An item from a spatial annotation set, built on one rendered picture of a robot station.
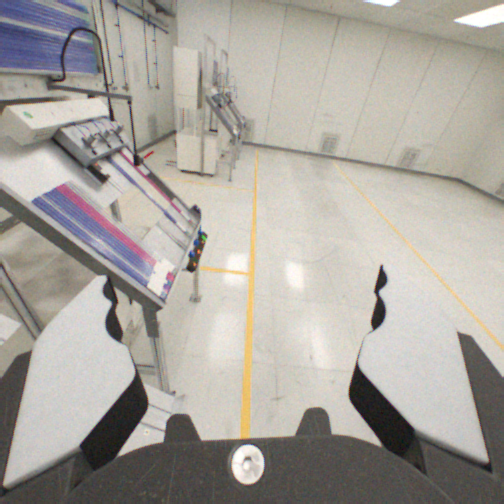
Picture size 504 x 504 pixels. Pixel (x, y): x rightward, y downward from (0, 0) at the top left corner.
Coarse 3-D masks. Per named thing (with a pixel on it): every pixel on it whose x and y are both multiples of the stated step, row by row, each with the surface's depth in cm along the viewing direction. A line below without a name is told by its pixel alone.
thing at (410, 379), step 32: (384, 288) 9; (416, 288) 9; (384, 320) 8; (416, 320) 8; (448, 320) 8; (384, 352) 7; (416, 352) 7; (448, 352) 7; (352, 384) 7; (384, 384) 6; (416, 384) 6; (448, 384) 6; (384, 416) 6; (416, 416) 5; (448, 416) 5; (448, 448) 5; (480, 448) 5
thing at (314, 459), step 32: (320, 416) 5; (160, 448) 4; (192, 448) 4; (224, 448) 4; (256, 448) 4; (288, 448) 4; (320, 448) 4; (352, 448) 4; (384, 448) 4; (96, 480) 4; (128, 480) 4; (160, 480) 4; (192, 480) 4; (224, 480) 4; (256, 480) 4; (288, 480) 4; (320, 480) 4; (352, 480) 4; (384, 480) 4; (416, 480) 4
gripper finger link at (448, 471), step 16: (464, 336) 7; (464, 352) 7; (480, 352) 7; (480, 368) 6; (496, 368) 6; (480, 384) 6; (496, 384) 6; (480, 400) 5; (496, 400) 5; (480, 416) 5; (496, 416) 5; (496, 432) 5; (416, 448) 5; (432, 448) 5; (496, 448) 5; (416, 464) 5; (432, 464) 4; (448, 464) 4; (464, 464) 4; (496, 464) 4; (432, 480) 4; (448, 480) 4; (464, 480) 4; (480, 480) 4; (496, 480) 4; (464, 496) 4; (480, 496) 4; (496, 496) 4
